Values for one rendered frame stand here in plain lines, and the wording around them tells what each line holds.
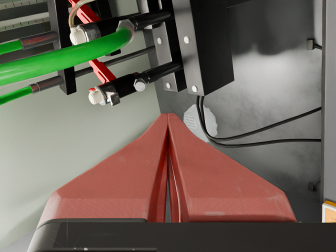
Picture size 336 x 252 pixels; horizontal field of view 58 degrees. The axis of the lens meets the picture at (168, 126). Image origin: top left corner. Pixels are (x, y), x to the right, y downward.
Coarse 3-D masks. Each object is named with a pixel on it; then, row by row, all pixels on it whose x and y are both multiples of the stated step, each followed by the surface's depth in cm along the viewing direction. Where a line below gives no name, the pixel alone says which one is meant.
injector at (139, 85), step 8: (168, 64) 48; (176, 64) 49; (136, 72) 44; (144, 72) 45; (152, 72) 46; (160, 72) 47; (168, 72) 48; (112, 80) 42; (120, 80) 42; (128, 80) 43; (136, 80) 43; (144, 80) 44; (152, 80) 46; (96, 88) 41; (104, 88) 41; (112, 88) 41; (120, 88) 42; (128, 88) 43; (136, 88) 42; (104, 96) 40; (120, 96) 43; (104, 104) 41
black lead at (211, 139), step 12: (312, 48) 47; (204, 120) 47; (288, 120) 44; (204, 132) 45; (252, 132) 44; (216, 144) 44; (228, 144) 44; (240, 144) 44; (252, 144) 44; (264, 144) 45
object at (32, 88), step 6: (30, 84) 54; (18, 90) 53; (24, 90) 53; (30, 90) 54; (36, 90) 54; (0, 96) 51; (6, 96) 51; (12, 96) 52; (18, 96) 53; (0, 102) 51; (6, 102) 52
